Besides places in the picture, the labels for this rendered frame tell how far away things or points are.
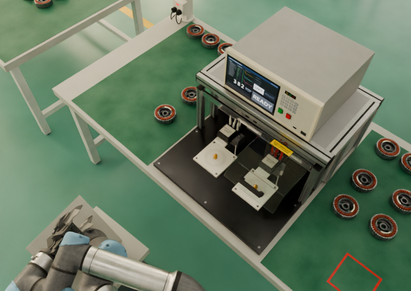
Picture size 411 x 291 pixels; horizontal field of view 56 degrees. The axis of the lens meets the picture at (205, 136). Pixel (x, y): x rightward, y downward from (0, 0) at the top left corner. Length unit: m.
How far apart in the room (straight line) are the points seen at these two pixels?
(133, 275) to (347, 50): 1.13
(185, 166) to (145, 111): 0.42
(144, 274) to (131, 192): 1.54
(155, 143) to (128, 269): 0.89
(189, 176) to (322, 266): 0.68
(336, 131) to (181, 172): 0.71
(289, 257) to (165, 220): 1.08
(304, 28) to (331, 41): 0.13
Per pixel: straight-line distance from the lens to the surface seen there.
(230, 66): 1.57
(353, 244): 1.80
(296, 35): 1.65
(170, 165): 1.84
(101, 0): 2.87
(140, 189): 2.67
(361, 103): 1.75
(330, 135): 1.59
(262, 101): 1.56
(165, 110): 2.03
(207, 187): 1.77
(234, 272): 2.44
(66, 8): 2.86
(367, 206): 1.90
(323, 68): 1.53
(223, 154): 1.85
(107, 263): 1.19
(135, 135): 1.98
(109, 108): 2.12
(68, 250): 1.22
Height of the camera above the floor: 2.32
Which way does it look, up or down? 54 degrees down
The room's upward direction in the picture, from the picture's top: 1 degrees clockwise
